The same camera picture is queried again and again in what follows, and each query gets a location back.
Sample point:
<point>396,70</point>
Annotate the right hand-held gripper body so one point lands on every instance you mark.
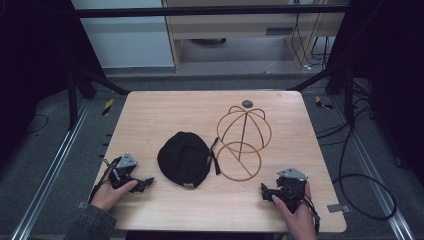
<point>292,185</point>

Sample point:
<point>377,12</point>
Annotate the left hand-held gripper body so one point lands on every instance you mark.
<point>126,165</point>

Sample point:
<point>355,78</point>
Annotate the person's left hand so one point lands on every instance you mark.
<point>110,195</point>

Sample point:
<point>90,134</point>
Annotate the person's right hand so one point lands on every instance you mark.
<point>296,221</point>

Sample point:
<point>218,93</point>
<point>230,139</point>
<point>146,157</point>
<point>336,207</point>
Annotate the black cap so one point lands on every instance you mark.
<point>184,159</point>

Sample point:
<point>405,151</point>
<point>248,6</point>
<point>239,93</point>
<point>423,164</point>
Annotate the yellow black tape marker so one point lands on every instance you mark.
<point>322,103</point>
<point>108,107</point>

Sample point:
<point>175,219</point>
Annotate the grey round table grommet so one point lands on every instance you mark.
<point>247,103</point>

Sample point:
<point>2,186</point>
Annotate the black metal stand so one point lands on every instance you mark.
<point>336,83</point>
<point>83,86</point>

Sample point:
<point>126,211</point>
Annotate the white cabinet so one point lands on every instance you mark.
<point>126,40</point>

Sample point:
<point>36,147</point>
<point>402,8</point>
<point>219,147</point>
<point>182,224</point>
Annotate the grey metal table bracket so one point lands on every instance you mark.
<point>338,208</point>
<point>82,204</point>

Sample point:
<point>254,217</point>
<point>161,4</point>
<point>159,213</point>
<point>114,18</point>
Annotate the aluminium floor rail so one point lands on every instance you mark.
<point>373,170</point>
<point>50,170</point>

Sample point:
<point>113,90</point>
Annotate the black horizontal frame bar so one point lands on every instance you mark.
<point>210,11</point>

